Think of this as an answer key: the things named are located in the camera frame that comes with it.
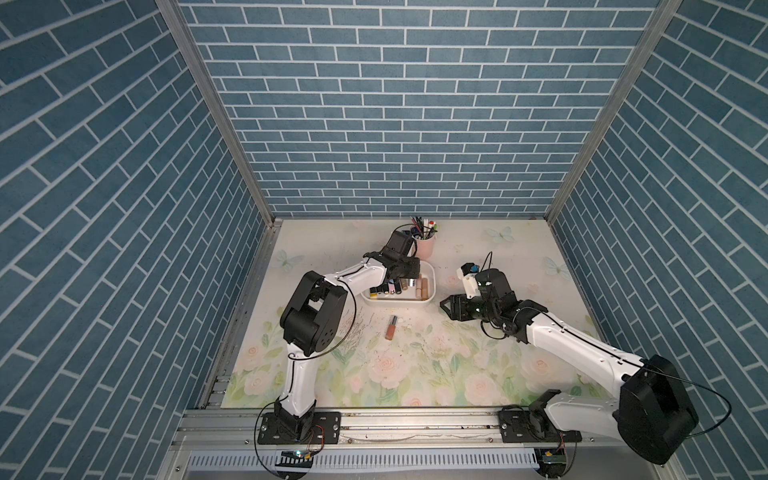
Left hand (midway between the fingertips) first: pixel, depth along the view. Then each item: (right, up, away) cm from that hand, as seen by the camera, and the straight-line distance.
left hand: (423, 269), depth 97 cm
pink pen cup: (+1, +7, +6) cm, 9 cm away
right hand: (+7, -9, -13) cm, 17 cm away
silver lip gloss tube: (-4, -4, -2) cm, 6 cm away
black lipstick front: (-8, -7, +2) cm, 11 cm away
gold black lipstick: (-17, -8, +1) cm, 19 cm away
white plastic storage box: (+1, -1, +2) cm, 3 cm away
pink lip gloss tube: (-2, -7, +2) cm, 8 cm away
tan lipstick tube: (+1, -7, +2) cm, 7 cm away
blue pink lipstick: (-11, -7, +2) cm, 13 cm away
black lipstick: (-14, -8, +2) cm, 16 cm away
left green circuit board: (-34, -44, -25) cm, 61 cm away
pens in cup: (+1, +13, +8) cm, 16 cm away
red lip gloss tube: (-10, -17, -6) cm, 21 cm away
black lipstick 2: (-12, -7, +2) cm, 14 cm away
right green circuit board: (+30, -45, -24) cm, 59 cm away
